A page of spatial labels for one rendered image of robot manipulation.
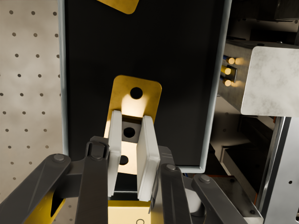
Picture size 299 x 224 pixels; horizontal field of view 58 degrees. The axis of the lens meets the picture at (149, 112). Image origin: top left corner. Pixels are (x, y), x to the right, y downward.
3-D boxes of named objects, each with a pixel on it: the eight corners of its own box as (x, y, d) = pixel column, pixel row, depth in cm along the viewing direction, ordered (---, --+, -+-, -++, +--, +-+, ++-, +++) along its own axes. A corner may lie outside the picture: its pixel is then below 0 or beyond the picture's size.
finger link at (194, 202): (160, 187, 14) (216, 195, 14) (153, 143, 18) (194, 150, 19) (154, 211, 14) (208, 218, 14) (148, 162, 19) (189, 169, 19)
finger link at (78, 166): (99, 205, 14) (39, 198, 13) (106, 157, 18) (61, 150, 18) (104, 180, 13) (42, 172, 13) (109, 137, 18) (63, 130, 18)
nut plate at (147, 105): (141, 173, 24) (142, 181, 23) (98, 167, 23) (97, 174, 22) (163, 82, 21) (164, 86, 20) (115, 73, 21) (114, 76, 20)
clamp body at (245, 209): (200, 151, 79) (255, 252, 45) (160, 150, 78) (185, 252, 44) (204, 128, 77) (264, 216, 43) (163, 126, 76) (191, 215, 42)
